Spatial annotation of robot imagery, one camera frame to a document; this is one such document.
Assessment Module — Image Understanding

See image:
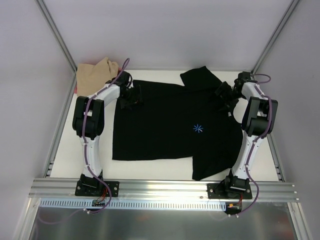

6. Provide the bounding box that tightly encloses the white slotted cable duct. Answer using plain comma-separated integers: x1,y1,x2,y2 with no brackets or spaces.
39,198,227,212

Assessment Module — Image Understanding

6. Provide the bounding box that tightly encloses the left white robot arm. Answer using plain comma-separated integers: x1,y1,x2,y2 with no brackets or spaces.
72,70,143,196

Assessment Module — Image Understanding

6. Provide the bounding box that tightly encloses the beige folded t shirt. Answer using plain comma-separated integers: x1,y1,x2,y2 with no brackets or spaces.
76,57,119,97

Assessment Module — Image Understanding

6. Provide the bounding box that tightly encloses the red folded t shirt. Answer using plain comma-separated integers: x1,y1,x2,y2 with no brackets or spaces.
73,67,122,94

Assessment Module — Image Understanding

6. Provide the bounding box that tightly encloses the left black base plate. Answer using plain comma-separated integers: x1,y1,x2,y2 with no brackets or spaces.
74,177,120,197

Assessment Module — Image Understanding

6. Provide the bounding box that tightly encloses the black t shirt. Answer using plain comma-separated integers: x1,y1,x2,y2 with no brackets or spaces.
112,66,243,181

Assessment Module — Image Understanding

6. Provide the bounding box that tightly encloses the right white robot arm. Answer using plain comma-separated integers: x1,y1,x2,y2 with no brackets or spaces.
207,71,278,200

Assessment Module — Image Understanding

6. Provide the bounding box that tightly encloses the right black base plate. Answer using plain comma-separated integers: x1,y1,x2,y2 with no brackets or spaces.
206,182,253,200

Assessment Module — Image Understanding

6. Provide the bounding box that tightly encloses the left aluminium frame post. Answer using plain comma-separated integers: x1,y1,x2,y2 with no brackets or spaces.
35,0,77,73

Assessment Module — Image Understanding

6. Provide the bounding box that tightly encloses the front aluminium rail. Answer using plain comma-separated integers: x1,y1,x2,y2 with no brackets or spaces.
28,178,300,202

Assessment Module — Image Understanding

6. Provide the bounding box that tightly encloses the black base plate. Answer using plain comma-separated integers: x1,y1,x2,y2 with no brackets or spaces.
206,182,253,200
74,177,120,197

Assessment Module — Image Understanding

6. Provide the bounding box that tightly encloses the right aluminium frame post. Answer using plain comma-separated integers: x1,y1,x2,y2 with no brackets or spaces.
251,0,301,74

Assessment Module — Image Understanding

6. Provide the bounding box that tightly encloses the aluminium frame post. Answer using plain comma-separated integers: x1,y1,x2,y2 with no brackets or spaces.
251,0,301,74
35,0,77,73

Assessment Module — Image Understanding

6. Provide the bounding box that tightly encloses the left side aluminium rail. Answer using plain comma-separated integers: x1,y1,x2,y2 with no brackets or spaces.
41,73,77,178

